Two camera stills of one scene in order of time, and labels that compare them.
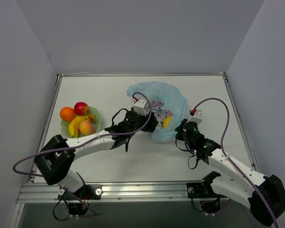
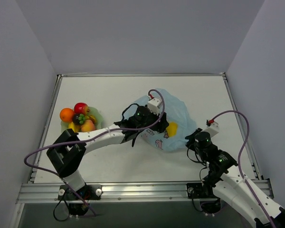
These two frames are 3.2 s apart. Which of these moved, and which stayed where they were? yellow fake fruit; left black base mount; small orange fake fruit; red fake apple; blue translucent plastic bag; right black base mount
Moved: blue translucent plastic bag; yellow fake fruit
Stayed: small orange fake fruit; right black base mount; left black base mount; red fake apple
